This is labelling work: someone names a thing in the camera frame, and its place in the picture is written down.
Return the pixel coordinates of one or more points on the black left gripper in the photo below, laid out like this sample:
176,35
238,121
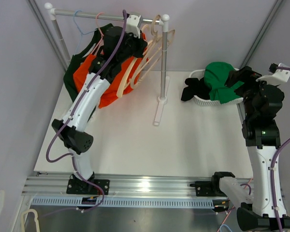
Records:
139,42

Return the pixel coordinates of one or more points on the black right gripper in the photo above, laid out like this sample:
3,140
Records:
235,76

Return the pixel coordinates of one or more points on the beige plastic hanger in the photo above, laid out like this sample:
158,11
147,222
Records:
139,67
170,33

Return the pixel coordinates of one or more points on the orange t shirt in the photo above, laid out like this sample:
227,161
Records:
109,96

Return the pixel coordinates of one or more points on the black t shirt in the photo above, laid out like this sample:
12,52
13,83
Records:
195,87

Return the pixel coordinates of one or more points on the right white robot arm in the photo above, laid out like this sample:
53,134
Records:
263,211

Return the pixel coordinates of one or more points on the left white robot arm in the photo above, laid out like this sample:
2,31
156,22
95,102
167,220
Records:
71,128

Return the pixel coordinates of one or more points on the dark green t shirt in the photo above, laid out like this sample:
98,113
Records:
75,63

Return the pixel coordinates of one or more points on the blue hanger on floor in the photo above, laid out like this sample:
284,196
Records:
224,226

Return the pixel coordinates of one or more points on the white plastic basket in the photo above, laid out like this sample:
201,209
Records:
201,102

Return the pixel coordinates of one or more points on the silver clothes rack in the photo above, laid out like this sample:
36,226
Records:
162,99

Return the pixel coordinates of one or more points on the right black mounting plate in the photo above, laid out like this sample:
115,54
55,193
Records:
205,189

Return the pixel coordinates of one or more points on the black mounting plate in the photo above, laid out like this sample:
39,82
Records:
205,189
79,187

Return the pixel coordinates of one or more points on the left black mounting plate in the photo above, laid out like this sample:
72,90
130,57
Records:
79,187

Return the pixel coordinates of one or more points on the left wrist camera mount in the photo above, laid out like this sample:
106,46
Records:
133,23

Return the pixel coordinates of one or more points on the blue wire hanger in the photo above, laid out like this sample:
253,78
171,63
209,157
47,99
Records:
80,31

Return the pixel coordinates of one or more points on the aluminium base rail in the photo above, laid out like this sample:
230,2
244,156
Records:
127,186

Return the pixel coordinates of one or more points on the white slotted cable duct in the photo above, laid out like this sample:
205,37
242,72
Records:
123,202

